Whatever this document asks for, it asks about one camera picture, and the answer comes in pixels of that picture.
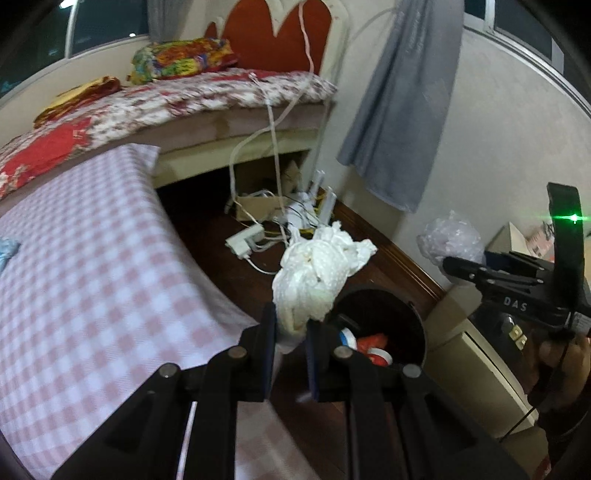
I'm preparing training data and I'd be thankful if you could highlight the grey hanging curtain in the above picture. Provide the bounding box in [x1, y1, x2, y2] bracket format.
[336, 0, 465, 213]

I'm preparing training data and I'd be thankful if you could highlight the white power strip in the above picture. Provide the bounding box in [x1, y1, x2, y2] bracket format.
[225, 224, 265, 259]

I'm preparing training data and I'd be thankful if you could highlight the black box with stickers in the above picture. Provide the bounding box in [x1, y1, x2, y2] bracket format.
[468, 305, 539, 398]

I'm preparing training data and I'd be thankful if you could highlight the window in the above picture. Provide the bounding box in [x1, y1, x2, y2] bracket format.
[464, 0, 566, 70]
[0, 0, 151, 88]

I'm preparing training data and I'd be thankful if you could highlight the clear plastic bag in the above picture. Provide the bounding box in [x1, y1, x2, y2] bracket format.
[417, 210, 485, 266]

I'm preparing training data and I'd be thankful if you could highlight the white router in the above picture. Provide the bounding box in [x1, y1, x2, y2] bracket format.
[286, 170, 338, 241]

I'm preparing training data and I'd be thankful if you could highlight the floral quilt bed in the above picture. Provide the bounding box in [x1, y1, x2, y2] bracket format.
[0, 68, 338, 199]

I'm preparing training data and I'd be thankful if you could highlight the colourful patterned pillow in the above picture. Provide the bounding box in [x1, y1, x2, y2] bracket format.
[130, 38, 238, 86]

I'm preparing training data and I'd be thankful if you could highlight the brown cardboard box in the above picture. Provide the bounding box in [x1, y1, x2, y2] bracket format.
[233, 159, 305, 222]
[485, 222, 555, 259]

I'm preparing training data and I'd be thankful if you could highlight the yellow red folded blanket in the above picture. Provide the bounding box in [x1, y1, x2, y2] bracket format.
[33, 76, 122, 127]

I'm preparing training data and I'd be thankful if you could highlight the black cable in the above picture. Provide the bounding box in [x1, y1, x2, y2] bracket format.
[501, 330, 573, 439]

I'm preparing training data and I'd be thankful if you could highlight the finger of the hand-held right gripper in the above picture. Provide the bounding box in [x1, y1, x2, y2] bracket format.
[442, 256, 543, 289]
[484, 250, 557, 278]

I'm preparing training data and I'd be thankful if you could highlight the person's right forearm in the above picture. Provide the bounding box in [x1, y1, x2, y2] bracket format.
[540, 401, 591, 480]

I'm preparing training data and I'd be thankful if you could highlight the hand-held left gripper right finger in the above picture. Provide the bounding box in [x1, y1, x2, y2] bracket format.
[305, 318, 529, 480]

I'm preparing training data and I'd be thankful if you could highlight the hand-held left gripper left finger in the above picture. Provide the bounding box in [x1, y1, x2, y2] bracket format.
[51, 301, 280, 480]

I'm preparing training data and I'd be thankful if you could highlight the red white headboard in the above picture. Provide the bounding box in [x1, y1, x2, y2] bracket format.
[203, 0, 352, 88]

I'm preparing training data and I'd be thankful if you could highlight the grey window curtain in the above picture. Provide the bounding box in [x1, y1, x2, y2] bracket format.
[148, 0, 174, 42]

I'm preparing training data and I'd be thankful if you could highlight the pink checked tablecloth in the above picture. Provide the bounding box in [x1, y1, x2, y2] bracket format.
[0, 143, 319, 480]

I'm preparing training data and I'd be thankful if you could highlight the black trash bin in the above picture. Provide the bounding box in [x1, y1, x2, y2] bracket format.
[323, 287, 428, 370]

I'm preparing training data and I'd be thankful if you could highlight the white cable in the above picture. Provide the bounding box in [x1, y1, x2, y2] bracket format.
[248, 69, 289, 217]
[228, 0, 324, 213]

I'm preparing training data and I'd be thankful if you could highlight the red plastic bag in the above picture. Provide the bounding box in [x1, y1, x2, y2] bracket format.
[358, 333, 391, 354]

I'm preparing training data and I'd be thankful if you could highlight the beige bed base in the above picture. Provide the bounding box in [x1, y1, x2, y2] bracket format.
[152, 99, 338, 188]

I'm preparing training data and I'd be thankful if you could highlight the beige bedside cabinet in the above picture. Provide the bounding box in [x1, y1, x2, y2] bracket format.
[422, 284, 541, 439]

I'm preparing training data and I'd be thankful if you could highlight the white plastic bag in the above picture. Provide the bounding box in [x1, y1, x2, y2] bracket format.
[271, 220, 378, 333]

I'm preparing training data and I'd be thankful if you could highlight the light blue face mask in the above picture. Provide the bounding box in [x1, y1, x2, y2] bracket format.
[0, 237, 21, 272]

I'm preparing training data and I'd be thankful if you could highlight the person's right hand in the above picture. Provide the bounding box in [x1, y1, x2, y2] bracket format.
[526, 330, 591, 416]

